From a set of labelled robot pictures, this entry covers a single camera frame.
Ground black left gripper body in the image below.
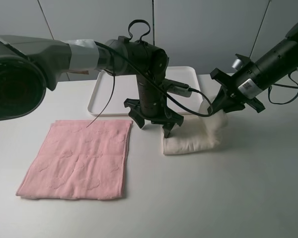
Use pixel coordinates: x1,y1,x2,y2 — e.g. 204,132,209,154
124,99,184,126

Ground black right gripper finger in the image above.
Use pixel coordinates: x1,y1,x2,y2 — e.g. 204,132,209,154
207,86,229,114

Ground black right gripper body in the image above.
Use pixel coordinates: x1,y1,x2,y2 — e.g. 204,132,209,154
210,68,265,113

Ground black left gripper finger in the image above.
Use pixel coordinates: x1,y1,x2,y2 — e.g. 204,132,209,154
129,109,145,129
162,122,175,138

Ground white towel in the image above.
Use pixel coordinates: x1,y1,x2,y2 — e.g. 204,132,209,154
161,110,228,155

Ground pink towel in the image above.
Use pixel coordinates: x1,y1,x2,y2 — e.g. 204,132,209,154
16,119,133,200

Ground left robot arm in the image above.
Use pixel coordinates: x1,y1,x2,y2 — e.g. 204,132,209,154
0,35,184,137

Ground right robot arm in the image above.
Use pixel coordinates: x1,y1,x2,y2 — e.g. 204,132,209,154
208,23,298,113

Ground white plastic tray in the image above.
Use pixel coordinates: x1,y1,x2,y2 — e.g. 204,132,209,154
87,66,201,116

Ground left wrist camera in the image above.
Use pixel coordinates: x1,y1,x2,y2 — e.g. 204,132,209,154
162,78,192,98

